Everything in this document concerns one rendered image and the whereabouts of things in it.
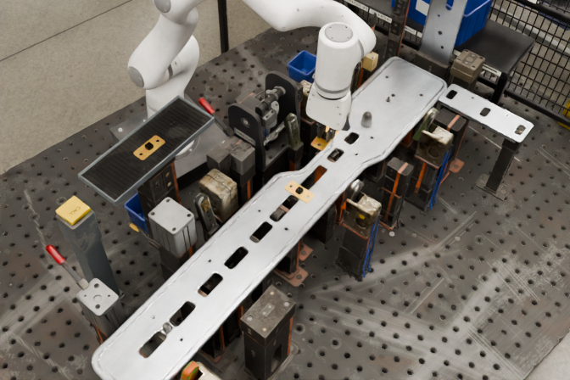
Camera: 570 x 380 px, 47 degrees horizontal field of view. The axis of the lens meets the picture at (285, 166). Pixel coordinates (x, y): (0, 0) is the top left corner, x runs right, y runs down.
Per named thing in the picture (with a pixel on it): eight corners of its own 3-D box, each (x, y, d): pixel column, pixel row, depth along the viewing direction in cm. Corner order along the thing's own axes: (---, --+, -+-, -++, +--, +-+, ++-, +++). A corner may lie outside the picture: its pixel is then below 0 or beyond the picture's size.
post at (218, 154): (225, 240, 211) (219, 162, 180) (214, 232, 213) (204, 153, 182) (235, 230, 214) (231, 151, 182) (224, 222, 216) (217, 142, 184)
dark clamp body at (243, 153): (246, 243, 211) (243, 170, 181) (215, 222, 216) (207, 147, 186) (267, 222, 216) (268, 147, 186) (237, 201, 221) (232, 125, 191)
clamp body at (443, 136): (425, 218, 219) (448, 151, 192) (394, 199, 223) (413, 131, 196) (438, 201, 223) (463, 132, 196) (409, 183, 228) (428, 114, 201)
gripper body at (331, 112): (304, 84, 151) (302, 117, 160) (343, 103, 148) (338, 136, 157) (321, 66, 155) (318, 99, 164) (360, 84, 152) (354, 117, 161)
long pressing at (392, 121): (149, 421, 148) (148, 419, 146) (81, 360, 156) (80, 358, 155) (451, 85, 217) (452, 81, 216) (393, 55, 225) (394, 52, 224)
